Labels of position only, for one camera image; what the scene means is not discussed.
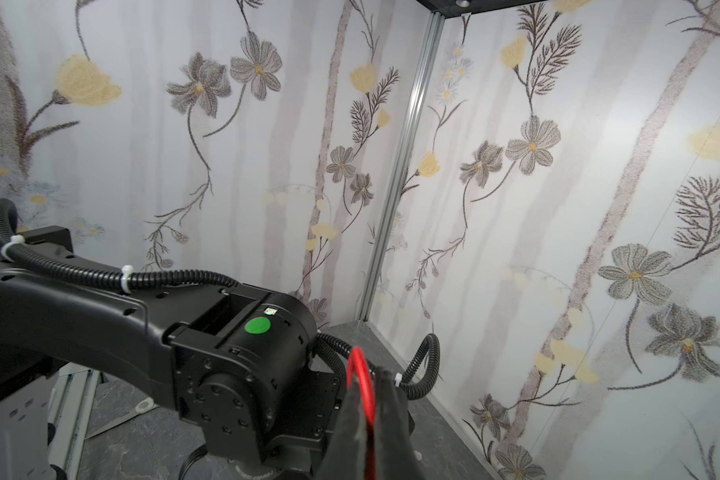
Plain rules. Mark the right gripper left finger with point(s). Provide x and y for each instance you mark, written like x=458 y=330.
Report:
x=346 y=454

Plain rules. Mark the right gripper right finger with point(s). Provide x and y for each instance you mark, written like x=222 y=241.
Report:
x=394 y=457

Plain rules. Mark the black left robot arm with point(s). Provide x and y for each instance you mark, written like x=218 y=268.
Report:
x=246 y=365

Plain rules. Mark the aluminium mounting rail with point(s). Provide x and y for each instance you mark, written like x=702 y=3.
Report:
x=48 y=414

